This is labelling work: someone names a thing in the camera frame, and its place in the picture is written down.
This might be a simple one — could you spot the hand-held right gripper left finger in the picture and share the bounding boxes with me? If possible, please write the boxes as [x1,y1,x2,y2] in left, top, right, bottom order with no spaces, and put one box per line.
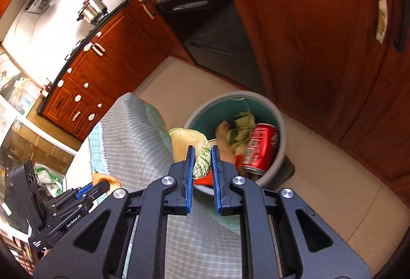
[32,145,197,279]

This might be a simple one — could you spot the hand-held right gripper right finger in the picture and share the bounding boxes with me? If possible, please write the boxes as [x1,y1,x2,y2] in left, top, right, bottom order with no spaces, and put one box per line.
[211,145,372,279]

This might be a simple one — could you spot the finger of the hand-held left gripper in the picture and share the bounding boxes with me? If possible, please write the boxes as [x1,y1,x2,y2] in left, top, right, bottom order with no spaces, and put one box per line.
[74,184,100,200]
[91,181,110,203]

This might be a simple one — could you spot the orange peel piece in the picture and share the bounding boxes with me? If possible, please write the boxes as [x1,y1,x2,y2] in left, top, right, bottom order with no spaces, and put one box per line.
[92,172,123,196]

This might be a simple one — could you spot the melon rind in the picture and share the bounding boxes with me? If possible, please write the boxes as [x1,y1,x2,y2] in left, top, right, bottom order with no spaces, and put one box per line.
[168,128,210,179]

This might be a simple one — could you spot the red soda can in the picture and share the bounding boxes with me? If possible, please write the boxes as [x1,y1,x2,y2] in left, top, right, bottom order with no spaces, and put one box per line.
[241,123,279,175]

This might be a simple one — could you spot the corn husk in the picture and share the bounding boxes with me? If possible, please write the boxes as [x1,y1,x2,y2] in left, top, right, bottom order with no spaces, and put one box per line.
[229,106,257,152]

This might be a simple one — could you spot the grey green trash bin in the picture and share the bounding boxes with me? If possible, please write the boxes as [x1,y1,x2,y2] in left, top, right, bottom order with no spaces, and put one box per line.
[184,91,285,196]

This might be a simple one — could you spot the white green plastic bag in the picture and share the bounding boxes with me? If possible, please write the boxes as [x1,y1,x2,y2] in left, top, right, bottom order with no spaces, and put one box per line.
[34,164,66,199]

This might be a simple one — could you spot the patterned tablecloth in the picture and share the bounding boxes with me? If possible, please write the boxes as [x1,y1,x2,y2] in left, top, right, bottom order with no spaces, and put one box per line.
[87,93,279,279]

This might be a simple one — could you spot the black kitchen countertop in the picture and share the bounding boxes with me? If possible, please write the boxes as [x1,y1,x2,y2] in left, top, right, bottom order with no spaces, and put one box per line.
[35,0,225,115]

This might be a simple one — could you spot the black gas stove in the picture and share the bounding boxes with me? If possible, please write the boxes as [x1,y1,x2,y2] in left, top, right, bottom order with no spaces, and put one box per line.
[64,7,112,60]

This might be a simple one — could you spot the built-in black oven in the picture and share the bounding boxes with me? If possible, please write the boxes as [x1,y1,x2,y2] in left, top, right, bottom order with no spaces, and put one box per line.
[146,0,266,94]

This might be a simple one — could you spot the steel pot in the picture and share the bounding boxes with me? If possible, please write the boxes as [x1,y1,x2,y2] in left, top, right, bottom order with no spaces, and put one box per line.
[76,0,107,24]

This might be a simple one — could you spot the wooden kitchen cabinets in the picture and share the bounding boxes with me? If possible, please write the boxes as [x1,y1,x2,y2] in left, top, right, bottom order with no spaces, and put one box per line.
[0,0,410,193]

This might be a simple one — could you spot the hanging dish cloth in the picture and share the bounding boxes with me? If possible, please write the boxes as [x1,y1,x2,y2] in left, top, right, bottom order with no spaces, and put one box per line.
[374,0,391,44]

